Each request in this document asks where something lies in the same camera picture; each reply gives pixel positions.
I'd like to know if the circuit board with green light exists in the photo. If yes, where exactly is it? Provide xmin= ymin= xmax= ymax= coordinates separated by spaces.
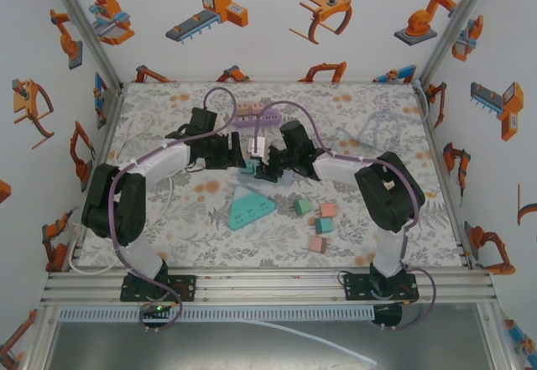
xmin=139 ymin=302 xmax=174 ymax=325

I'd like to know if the grey slotted cable duct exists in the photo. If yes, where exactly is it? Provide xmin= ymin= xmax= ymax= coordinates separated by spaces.
xmin=57 ymin=307 xmax=375 ymax=322

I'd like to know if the metal sheet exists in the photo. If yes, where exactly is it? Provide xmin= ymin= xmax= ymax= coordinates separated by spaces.
xmin=41 ymin=321 xmax=496 ymax=370

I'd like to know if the blue-grey power strip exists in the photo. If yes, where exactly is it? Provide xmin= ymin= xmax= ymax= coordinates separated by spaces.
xmin=237 ymin=167 xmax=297 ymax=187

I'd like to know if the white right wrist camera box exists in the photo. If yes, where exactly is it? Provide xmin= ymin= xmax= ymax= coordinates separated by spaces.
xmin=247 ymin=137 xmax=269 ymax=158

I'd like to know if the aluminium lower rail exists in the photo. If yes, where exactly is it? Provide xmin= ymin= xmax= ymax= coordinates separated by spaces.
xmin=24 ymin=306 xmax=58 ymax=370
xmin=477 ymin=302 xmax=518 ymax=370

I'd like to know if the purple power strip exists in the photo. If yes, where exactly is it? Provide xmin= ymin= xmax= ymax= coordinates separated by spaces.
xmin=233 ymin=108 xmax=281 ymax=130

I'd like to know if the aluminium side rail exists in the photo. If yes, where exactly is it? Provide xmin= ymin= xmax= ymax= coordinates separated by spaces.
xmin=66 ymin=84 xmax=126 ymax=271
xmin=413 ymin=80 xmax=474 ymax=268

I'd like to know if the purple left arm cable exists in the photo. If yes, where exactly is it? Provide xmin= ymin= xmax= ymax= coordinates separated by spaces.
xmin=107 ymin=87 xmax=237 ymax=334

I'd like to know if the grey corner cable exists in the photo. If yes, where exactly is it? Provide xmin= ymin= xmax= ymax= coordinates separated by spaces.
xmin=413 ymin=78 xmax=431 ymax=123

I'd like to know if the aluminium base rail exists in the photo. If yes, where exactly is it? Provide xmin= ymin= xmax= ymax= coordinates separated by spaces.
xmin=39 ymin=268 xmax=498 ymax=308

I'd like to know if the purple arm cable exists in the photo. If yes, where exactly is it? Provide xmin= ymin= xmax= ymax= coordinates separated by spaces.
xmin=107 ymin=87 xmax=237 ymax=334
xmin=253 ymin=100 xmax=440 ymax=332

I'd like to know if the black connector box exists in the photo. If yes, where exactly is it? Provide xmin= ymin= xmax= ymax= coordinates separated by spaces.
xmin=372 ymin=304 xmax=403 ymax=330

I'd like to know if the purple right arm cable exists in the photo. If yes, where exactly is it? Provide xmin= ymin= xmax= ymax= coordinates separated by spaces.
xmin=253 ymin=100 xmax=440 ymax=332

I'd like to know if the aluminium corner post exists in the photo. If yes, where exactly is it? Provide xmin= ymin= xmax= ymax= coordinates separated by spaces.
xmin=419 ymin=0 xmax=498 ymax=88
xmin=41 ymin=0 xmax=125 ymax=90

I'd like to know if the teal triangular power strip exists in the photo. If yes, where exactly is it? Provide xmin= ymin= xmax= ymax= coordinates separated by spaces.
xmin=228 ymin=185 xmax=278 ymax=232

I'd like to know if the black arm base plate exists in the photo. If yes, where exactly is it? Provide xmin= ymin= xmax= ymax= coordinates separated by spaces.
xmin=342 ymin=273 xmax=420 ymax=304
xmin=120 ymin=274 xmax=197 ymax=303

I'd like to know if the floral table mat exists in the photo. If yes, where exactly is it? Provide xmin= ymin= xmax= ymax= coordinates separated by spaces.
xmin=78 ymin=81 xmax=467 ymax=268

